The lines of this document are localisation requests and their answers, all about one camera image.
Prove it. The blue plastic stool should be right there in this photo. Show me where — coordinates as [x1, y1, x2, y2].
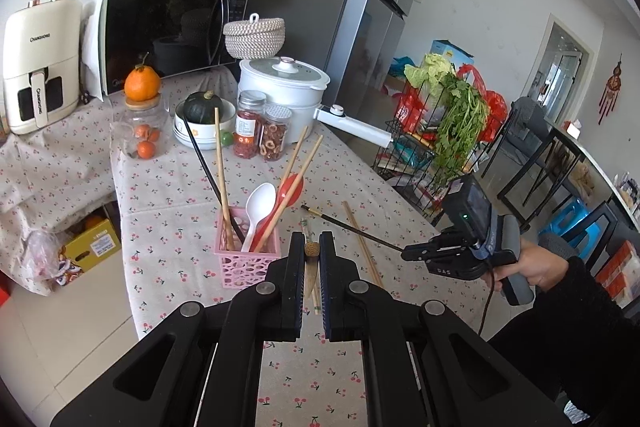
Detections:
[549, 198, 592, 234]

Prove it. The bunch of coriander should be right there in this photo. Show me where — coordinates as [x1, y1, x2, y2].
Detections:
[434, 73, 492, 188]

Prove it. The black wire rack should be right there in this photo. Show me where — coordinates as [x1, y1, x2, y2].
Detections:
[372, 81, 492, 214]

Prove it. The white floral bowl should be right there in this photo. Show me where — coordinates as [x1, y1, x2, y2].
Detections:
[173, 99, 237, 147]

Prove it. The white electric cooking pot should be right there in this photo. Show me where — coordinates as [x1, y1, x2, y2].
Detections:
[237, 56, 394, 148]

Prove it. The glass jar with wooden lid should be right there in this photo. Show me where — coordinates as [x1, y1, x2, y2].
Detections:
[113, 94, 169, 160]

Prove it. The white plastic spoon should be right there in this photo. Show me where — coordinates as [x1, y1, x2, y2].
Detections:
[242, 182, 277, 253]

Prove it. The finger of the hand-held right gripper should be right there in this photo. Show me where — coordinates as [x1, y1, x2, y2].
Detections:
[416, 231, 472, 254]
[402, 245, 452, 264]

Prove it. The black framed table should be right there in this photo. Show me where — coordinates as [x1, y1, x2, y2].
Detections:
[496, 117, 640, 235]

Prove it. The cream air fryer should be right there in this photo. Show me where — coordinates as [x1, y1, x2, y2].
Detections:
[2, 0, 84, 136]

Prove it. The jar of red dried berries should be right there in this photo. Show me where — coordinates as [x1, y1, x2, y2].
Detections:
[233, 90, 268, 159]

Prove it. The cherry print cabinet cloth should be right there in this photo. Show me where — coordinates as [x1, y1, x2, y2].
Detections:
[0, 99, 121, 295]

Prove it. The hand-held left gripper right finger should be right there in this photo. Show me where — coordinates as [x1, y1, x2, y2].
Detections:
[318, 230, 572, 427]

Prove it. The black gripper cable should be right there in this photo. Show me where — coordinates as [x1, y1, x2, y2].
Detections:
[477, 269, 497, 339]

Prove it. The yellow cardboard box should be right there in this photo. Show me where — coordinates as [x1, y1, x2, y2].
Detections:
[62, 216, 123, 276]

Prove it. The red gourd wall ornament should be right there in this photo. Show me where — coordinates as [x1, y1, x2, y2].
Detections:
[598, 53, 624, 126]

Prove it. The orange white carton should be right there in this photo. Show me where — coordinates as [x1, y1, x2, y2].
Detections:
[594, 238, 640, 309]

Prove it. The red plastic bag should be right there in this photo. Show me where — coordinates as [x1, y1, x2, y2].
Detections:
[394, 86, 424, 134]
[457, 64, 509, 144]

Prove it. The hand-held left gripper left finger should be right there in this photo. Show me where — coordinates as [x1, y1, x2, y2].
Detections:
[50, 231, 307, 427]

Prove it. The clear plastic bag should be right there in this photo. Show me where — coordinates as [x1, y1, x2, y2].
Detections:
[22, 228, 64, 294]

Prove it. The pink perforated utensil basket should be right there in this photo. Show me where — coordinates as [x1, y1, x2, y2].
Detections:
[214, 206, 283, 291]

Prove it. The large orange with stem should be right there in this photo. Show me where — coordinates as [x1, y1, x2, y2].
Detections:
[123, 51, 162, 102]

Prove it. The person's right forearm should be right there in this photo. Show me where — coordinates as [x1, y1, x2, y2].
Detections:
[487, 232, 640, 411]

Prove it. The woven lidded basket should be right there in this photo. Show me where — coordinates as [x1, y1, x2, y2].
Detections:
[222, 13, 286, 60]

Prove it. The person's right hand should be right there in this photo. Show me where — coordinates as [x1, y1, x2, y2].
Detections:
[516, 240, 569, 293]

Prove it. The dark green pumpkin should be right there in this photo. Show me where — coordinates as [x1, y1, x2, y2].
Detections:
[182, 90, 224, 124]

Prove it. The jar of dried fruit rings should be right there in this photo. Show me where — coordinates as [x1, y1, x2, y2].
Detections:
[258, 104, 292, 162]

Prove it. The napa cabbage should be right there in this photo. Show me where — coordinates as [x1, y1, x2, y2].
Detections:
[403, 52, 459, 91]

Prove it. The blue cardboard box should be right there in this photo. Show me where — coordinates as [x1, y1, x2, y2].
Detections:
[430, 39, 475, 61]

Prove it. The printed snack packet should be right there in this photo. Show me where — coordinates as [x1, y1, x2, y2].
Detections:
[52, 256, 84, 284]

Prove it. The paper-wrapped chopstick pair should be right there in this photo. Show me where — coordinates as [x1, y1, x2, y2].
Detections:
[299, 219, 322, 316]

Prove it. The black microwave oven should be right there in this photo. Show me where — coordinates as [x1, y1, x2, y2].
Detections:
[82, 0, 250, 103]

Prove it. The red plastic spoon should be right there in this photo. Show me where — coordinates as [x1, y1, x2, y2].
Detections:
[249, 174, 304, 253]

